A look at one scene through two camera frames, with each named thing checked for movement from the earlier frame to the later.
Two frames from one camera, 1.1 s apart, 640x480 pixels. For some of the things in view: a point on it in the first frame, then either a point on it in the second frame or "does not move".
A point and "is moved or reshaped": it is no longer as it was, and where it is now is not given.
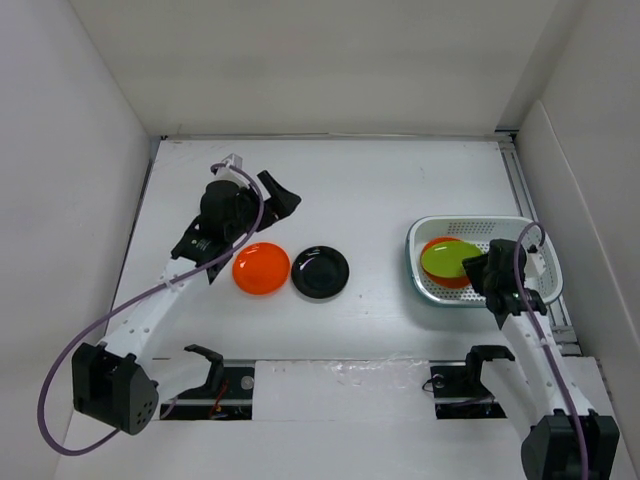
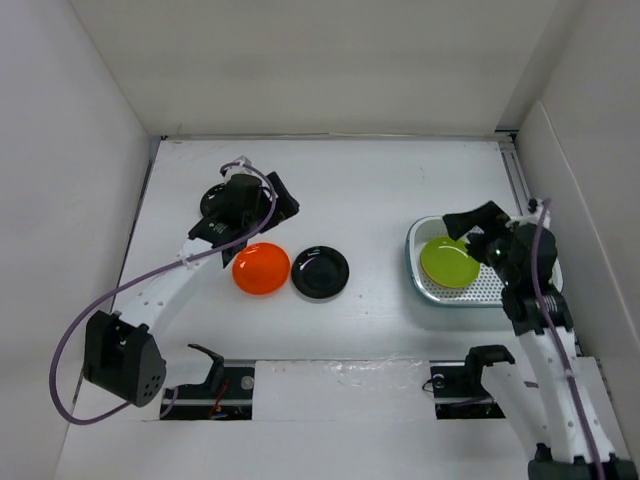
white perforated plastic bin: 478,230 does not move
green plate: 445,258 is moved or reshaped
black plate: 320,272 does not move
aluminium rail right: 517,176 does not move
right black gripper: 474,264 to 487,213
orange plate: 261,268 does not move
